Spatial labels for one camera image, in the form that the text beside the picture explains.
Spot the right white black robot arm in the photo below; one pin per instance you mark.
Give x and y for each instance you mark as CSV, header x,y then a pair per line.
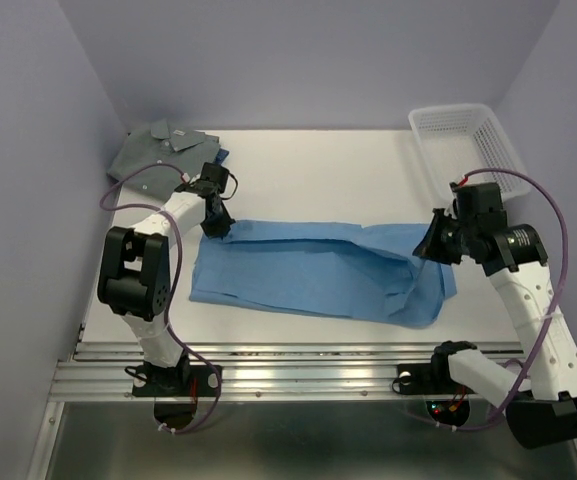
x,y
540,402

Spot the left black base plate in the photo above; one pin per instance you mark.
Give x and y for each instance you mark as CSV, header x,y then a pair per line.
x,y
156,382

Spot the folded grey button shirt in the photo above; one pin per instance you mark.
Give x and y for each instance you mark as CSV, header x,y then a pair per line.
x,y
151,154

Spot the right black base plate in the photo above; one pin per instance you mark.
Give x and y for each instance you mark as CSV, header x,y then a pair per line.
x,y
420,379

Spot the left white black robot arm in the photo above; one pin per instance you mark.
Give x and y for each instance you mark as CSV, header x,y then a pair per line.
x,y
135,281

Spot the white plastic mesh basket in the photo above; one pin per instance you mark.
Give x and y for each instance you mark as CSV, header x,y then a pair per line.
x,y
455,139

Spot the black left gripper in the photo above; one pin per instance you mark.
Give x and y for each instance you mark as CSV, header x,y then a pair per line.
x,y
221,228

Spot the aluminium mounting rail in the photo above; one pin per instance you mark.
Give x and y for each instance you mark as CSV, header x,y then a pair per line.
x,y
255,372

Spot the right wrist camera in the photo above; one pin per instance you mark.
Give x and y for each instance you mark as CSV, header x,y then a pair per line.
x,y
479,205

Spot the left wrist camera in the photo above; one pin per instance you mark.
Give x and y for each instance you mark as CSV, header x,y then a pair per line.
x,y
212,180

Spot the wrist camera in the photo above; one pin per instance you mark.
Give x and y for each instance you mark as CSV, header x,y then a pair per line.
x,y
479,205
212,180

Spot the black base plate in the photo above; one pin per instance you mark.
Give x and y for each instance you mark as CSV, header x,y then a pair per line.
x,y
420,379
156,382

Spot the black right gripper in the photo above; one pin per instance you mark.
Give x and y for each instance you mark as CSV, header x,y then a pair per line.
x,y
428,246

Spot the light blue long sleeve shirt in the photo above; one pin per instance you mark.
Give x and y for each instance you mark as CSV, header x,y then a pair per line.
x,y
324,269

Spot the folded blue plaid shirt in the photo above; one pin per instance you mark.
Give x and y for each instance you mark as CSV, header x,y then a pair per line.
x,y
221,156

